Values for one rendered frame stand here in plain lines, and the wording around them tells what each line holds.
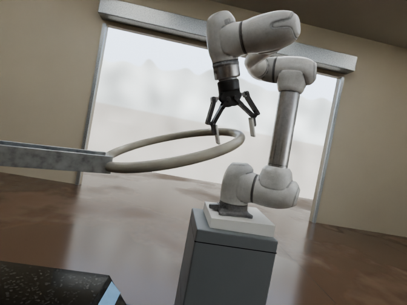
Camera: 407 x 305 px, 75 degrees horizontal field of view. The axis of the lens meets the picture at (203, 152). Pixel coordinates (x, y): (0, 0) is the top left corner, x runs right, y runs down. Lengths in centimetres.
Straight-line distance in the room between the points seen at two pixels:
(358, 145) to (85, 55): 584
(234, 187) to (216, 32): 77
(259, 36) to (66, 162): 65
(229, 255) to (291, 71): 91
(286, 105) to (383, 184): 575
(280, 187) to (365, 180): 545
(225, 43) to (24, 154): 64
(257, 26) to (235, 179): 77
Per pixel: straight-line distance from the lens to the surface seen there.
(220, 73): 91
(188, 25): 543
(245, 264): 138
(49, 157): 78
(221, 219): 132
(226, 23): 92
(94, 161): 79
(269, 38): 87
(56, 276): 80
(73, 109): 568
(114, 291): 79
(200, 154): 69
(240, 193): 137
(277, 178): 133
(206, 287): 139
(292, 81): 137
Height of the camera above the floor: 119
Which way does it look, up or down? 2 degrees down
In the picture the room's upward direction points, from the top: 10 degrees clockwise
